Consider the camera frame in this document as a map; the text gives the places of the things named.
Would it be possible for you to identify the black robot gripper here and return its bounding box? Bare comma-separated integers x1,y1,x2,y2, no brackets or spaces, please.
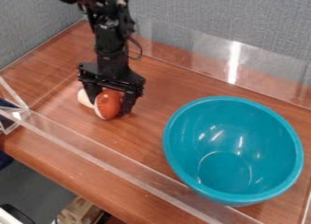
77,51,145,115

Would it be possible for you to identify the toy mushroom brown cap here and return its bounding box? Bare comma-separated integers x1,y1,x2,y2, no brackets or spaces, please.
76,87,125,121

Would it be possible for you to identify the blue plastic bowl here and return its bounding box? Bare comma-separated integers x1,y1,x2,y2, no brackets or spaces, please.
162,97,304,207

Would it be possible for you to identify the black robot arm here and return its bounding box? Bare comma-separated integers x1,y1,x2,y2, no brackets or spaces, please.
60,0,145,115

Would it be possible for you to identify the clear acrylic front barrier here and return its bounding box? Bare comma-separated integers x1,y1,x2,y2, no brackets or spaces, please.
4,110,263,224

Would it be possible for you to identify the clear acrylic barrier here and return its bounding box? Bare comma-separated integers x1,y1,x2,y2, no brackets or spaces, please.
4,110,263,224
129,17,311,110

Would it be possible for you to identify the dark blue object at edge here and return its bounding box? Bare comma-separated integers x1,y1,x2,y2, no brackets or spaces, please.
0,98,17,170

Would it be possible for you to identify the clear acrylic back barrier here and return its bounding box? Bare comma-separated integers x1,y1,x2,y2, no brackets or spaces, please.
129,17,311,110

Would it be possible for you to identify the light wooden block below table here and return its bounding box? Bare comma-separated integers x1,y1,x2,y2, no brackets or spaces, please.
52,197,110,224

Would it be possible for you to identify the black white object bottom left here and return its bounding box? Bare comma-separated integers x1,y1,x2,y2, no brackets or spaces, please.
0,204,34,224

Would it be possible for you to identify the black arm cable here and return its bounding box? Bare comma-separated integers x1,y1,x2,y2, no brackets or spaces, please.
125,35,144,62

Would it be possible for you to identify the clear acrylic left bracket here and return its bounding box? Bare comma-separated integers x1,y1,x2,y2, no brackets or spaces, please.
0,77,30,135

